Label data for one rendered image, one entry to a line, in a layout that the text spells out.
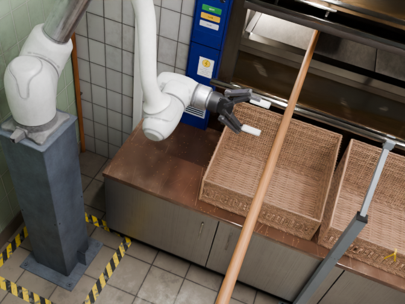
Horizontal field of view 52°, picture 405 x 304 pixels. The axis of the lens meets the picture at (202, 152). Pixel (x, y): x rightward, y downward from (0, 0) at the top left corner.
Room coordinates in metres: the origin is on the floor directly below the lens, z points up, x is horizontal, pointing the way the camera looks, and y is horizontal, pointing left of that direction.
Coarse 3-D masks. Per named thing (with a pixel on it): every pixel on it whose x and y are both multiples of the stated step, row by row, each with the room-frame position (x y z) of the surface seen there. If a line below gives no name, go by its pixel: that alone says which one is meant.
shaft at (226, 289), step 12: (312, 36) 1.79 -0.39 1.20; (312, 48) 1.68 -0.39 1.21; (300, 72) 1.47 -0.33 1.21; (300, 84) 1.39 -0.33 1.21; (288, 108) 1.22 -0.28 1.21; (288, 120) 1.16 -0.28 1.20; (276, 144) 1.02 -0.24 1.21; (276, 156) 0.97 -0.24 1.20; (264, 168) 0.91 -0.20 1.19; (264, 180) 0.85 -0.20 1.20; (264, 192) 0.81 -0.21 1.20; (252, 204) 0.75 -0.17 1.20; (252, 216) 0.71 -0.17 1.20; (252, 228) 0.67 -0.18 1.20; (240, 240) 0.62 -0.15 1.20; (240, 252) 0.59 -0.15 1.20; (240, 264) 0.56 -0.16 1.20; (228, 276) 0.51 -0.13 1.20; (228, 288) 0.48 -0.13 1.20; (216, 300) 0.45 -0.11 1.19; (228, 300) 0.45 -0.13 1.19
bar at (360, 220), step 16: (304, 112) 1.27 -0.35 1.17; (352, 128) 1.23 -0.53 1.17; (384, 144) 1.20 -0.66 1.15; (400, 144) 1.19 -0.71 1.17; (384, 160) 1.16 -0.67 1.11; (368, 192) 1.07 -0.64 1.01; (352, 224) 0.99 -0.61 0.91; (352, 240) 0.97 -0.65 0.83; (336, 256) 0.98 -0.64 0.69; (320, 272) 0.98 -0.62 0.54; (304, 288) 1.00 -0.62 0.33
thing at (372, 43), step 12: (264, 0) 1.63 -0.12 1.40; (288, 0) 1.71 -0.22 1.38; (264, 12) 1.54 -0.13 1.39; (276, 12) 1.53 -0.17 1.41; (312, 12) 1.63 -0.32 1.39; (324, 12) 1.66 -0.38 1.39; (300, 24) 1.51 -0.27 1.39; (312, 24) 1.50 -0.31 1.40; (348, 24) 1.58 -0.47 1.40; (360, 24) 1.62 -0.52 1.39; (348, 36) 1.48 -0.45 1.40; (360, 36) 1.47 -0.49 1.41; (384, 36) 1.54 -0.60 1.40; (396, 36) 1.57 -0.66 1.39; (384, 48) 1.45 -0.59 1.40; (396, 48) 1.44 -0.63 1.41
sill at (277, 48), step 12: (252, 36) 1.72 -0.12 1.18; (264, 48) 1.68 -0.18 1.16; (276, 48) 1.67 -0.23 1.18; (288, 48) 1.68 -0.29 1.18; (300, 48) 1.71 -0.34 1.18; (300, 60) 1.65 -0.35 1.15; (312, 60) 1.64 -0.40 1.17; (324, 60) 1.65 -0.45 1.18; (336, 60) 1.67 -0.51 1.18; (336, 72) 1.61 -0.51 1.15; (348, 72) 1.60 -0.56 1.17; (360, 72) 1.61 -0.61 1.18; (372, 72) 1.63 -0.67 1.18; (372, 84) 1.58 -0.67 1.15; (384, 84) 1.57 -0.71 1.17; (396, 84) 1.57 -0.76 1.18
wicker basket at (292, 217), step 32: (224, 128) 1.49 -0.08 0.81; (288, 128) 1.59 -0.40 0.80; (320, 128) 1.58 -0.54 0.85; (224, 160) 1.48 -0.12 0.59; (256, 160) 1.53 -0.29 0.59; (288, 160) 1.54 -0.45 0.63; (224, 192) 1.19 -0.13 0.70; (288, 192) 1.36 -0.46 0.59; (320, 192) 1.35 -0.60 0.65; (288, 224) 1.13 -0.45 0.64
